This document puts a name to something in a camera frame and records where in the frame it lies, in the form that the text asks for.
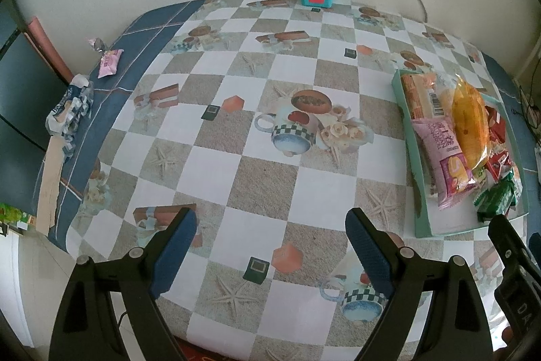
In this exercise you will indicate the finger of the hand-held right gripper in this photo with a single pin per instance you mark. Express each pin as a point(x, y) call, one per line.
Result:
point(507, 238)

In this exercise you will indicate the brown cardboard strip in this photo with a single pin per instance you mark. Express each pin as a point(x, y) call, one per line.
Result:
point(48, 183)

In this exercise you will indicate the bright green object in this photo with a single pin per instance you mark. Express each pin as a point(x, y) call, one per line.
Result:
point(10, 215)

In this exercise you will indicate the green white biscuit packet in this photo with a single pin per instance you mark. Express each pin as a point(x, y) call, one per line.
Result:
point(516, 181)

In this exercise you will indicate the white box with teal rim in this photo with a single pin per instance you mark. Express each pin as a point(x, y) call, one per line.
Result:
point(456, 222)

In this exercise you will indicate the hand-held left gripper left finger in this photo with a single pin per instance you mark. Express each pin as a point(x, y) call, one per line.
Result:
point(173, 255)

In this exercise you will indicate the long orange barcode packet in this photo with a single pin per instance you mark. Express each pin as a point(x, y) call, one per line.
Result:
point(416, 98)

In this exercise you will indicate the checkered printed tablecloth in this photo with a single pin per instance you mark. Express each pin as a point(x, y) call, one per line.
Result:
point(274, 183)

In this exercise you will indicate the dark cabinet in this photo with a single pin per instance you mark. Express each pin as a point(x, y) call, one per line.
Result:
point(21, 90)

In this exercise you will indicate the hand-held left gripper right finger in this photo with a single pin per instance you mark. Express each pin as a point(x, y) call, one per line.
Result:
point(370, 255)

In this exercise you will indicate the red printed snack packet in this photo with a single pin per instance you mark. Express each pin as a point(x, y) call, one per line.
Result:
point(501, 166)

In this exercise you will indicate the long green wafer packet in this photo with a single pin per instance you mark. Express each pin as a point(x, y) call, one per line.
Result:
point(494, 200)

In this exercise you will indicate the small pink packet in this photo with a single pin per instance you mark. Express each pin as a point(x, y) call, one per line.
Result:
point(110, 63)

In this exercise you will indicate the crumpled blue white wrapper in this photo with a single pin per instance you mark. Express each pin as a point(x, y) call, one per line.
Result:
point(69, 111)

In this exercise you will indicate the yellow cake packet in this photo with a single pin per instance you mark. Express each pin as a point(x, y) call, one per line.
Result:
point(469, 124)

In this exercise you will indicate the pink roll cake packet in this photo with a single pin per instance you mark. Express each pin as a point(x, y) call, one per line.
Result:
point(448, 162)

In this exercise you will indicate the pink brown board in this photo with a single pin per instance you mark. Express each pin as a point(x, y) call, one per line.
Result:
point(48, 48)

